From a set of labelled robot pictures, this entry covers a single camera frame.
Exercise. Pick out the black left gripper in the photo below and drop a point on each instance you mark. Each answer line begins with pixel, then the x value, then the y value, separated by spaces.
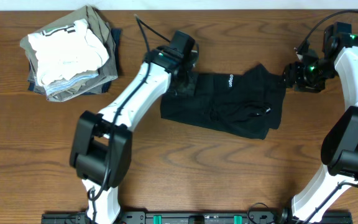
pixel 190 89

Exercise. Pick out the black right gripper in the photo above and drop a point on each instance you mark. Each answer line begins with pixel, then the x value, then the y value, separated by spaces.
pixel 292 75

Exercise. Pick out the black t-shirt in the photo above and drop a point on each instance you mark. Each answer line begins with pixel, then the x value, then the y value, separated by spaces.
pixel 246 105

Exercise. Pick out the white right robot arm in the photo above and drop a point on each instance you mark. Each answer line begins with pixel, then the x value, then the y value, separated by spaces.
pixel 339 150

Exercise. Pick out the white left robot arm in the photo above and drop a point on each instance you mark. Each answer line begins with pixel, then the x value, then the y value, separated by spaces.
pixel 102 145

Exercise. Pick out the olive grey folded garment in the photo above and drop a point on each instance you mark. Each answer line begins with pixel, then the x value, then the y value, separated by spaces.
pixel 63 90

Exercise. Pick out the white folded shirt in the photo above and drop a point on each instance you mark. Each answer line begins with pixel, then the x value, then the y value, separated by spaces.
pixel 64 52

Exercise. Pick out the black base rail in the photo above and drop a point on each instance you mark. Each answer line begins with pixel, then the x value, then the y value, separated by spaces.
pixel 254 215

